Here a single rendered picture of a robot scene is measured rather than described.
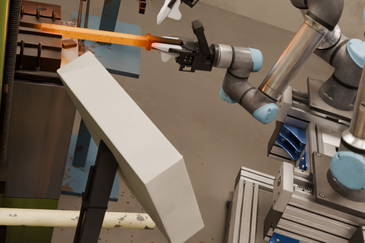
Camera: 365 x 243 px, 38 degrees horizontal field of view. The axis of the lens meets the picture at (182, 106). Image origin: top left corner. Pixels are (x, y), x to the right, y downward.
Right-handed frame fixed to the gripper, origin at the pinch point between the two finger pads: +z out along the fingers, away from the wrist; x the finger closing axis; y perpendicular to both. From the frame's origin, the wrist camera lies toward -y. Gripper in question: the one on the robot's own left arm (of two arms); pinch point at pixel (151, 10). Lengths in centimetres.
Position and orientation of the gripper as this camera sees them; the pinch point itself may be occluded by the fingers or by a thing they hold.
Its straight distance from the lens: 153.9
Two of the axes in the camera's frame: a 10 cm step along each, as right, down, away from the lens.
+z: -6.6, 6.5, 3.7
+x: -1.8, -6.1, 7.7
